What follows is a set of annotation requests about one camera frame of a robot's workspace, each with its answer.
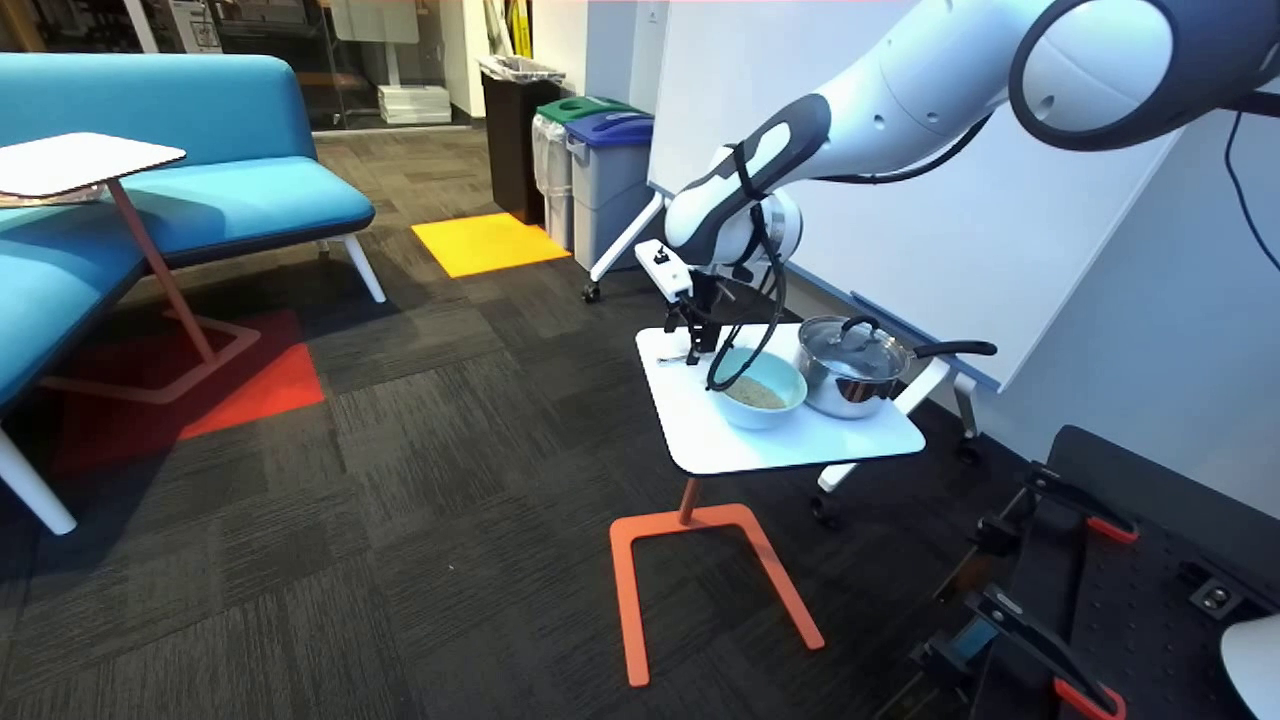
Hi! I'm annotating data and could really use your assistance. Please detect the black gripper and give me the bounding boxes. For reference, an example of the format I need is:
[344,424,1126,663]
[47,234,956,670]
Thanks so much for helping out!
[667,272,751,367]

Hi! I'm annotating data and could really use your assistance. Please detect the light blue bowl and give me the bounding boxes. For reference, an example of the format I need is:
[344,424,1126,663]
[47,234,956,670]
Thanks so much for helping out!
[707,344,811,436]

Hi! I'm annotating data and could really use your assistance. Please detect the beige grains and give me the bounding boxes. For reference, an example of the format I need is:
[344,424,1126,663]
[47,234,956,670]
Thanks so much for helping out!
[728,376,792,410]

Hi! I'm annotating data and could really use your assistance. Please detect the white table with orange base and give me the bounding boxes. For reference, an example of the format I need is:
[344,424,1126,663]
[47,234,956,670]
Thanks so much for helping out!
[609,318,931,690]

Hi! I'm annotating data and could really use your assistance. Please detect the grey bin with blue lid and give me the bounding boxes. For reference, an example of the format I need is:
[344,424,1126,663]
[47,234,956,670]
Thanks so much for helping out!
[565,108,667,275]

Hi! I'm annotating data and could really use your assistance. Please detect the white bin with green lid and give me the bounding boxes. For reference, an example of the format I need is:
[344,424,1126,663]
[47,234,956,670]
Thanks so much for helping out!
[527,90,633,253]

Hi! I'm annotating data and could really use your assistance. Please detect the yellow floor mat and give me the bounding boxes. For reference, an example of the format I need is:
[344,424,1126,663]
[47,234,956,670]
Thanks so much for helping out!
[406,206,574,284]

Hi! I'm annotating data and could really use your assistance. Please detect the black trash bin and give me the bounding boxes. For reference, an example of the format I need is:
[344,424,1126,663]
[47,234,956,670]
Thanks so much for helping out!
[477,57,571,226]

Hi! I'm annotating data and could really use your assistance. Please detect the white box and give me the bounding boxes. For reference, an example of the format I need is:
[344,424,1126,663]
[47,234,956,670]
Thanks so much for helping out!
[377,79,455,131]

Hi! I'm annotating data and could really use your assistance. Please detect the teal sofa with white legs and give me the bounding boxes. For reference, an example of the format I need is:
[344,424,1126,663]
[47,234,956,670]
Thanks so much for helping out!
[0,53,390,541]

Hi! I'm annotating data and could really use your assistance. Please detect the white rounded object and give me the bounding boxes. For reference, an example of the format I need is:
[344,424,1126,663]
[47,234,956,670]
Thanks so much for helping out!
[1217,611,1280,720]

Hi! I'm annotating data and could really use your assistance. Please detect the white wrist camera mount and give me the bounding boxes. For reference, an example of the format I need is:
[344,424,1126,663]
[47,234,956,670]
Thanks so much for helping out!
[633,234,701,309]

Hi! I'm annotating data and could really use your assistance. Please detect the steel pot with black handle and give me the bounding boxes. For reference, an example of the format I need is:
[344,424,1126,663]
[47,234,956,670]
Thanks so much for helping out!
[796,315,1000,424]

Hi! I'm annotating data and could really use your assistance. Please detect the thin black wall cable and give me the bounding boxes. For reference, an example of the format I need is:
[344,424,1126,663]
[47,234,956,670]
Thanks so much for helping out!
[1218,112,1280,272]

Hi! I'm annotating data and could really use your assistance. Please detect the white side table pink frame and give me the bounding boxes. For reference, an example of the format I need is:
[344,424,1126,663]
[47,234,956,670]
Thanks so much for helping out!
[0,129,264,408]

